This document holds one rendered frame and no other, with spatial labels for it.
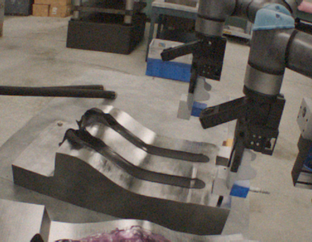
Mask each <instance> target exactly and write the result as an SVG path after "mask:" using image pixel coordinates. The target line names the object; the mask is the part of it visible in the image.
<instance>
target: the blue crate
mask: <svg viewBox="0 0 312 242"><path fill-rule="evenodd" d="M190 68H191V64H185V63H181V62H174V61H168V62H167V61H164V62H163V60H162V59H155V58H150V57H147V66H146V75H147V76H152V77H157V78H165V79H172V80H176V81H183V82H188V83H189V82H190V77H191V74H192V73H190Z"/></svg>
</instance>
